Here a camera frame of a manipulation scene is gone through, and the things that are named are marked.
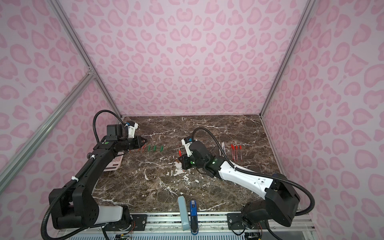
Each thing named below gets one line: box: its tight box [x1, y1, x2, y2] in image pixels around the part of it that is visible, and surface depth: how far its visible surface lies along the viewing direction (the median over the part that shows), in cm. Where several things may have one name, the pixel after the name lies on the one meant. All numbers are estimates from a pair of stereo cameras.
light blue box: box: [177, 195, 190, 231], surface depth 74 cm
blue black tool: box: [190, 200, 199, 236], surface depth 73 cm
